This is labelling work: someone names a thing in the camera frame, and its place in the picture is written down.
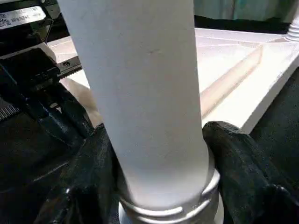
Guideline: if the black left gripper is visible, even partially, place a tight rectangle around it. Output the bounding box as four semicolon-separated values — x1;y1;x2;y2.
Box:
0;0;97;146

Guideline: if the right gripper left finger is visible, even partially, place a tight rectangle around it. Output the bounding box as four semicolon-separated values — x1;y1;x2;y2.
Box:
33;123;121;224

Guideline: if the white plastic table leg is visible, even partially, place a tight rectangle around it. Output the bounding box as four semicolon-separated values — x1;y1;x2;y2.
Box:
57;0;221;224
285;9;299;43

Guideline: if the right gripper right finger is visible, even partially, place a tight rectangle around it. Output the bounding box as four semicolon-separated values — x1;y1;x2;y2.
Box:
202;121;299;224

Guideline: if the white plastic table top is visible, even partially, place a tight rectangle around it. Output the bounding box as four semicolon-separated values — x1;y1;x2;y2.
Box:
47;27;299;134

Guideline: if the black work mat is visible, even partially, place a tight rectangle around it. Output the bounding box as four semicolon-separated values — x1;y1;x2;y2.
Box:
0;68;299;224

